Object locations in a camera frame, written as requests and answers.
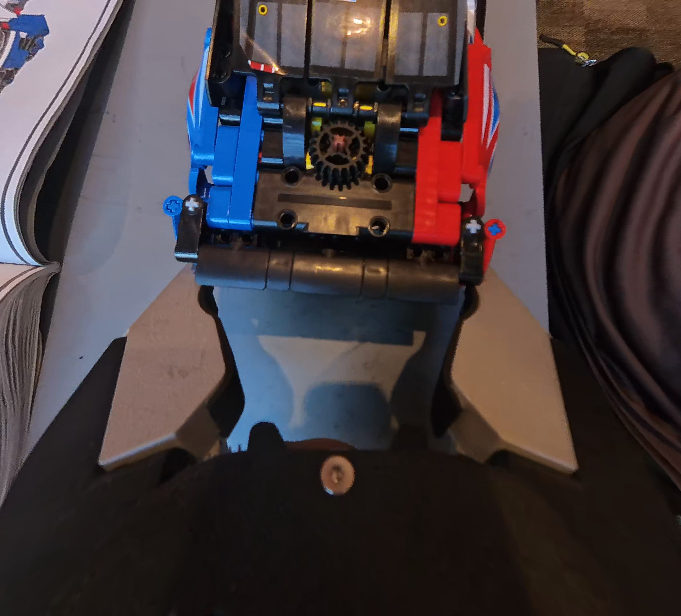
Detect instruction booklet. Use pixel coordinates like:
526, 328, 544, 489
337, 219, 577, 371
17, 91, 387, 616
0, 0, 152, 507

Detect toy brick race car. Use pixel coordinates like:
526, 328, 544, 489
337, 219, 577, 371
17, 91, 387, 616
162, 0, 506, 305

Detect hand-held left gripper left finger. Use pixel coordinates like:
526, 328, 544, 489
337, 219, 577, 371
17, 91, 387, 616
98, 274, 247, 470

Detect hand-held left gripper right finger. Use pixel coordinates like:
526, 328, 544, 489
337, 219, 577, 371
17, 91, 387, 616
430, 269, 579, 473

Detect person's dark sweater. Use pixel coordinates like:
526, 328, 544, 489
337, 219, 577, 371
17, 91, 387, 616
537, 46, 681, 494

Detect yellow black cord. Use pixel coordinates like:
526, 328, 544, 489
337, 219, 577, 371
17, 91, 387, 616
540, 33, 598, 68

